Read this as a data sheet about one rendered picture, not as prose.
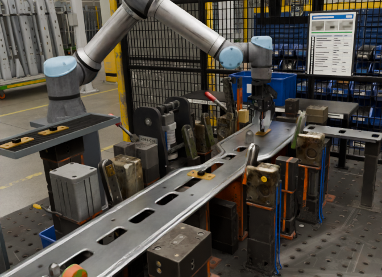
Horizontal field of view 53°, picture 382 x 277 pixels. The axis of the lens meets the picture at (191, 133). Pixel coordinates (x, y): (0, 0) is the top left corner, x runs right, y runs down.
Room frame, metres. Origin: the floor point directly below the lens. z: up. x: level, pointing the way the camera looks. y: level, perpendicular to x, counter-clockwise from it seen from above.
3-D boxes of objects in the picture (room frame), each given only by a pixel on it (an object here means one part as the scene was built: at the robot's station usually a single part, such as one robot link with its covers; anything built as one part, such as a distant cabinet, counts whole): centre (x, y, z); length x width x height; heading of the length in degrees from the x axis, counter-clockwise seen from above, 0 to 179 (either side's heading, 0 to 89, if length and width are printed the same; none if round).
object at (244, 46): (1.42, -0.17, 1.32); 0.11 x 0.11 x 0.08; 79
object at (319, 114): (1.60, -0.55, 0.88); 0.08 x 0.08 x 0.36; 56
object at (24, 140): (0.96, 0.46, 1.17); 0.08 x 0.04 x 0.01; 150
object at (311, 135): (1.28, -0.43, 0.87); 0.12 x 0.09 x 0.35; 56
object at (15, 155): (1.06, 0.38, 1.16); 0.37 x 0.14 x 0.02; 146
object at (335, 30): (1.84, -0.68, 1.30); 0.23 x 0.02 x 0.31; 56
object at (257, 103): (1.42, -0.27, 1.16); 0.09 x 0.08 x 0.12; 145
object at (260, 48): (1.42, -0.27, 1.32); 0.09 x 0.08 x 0.11; 79
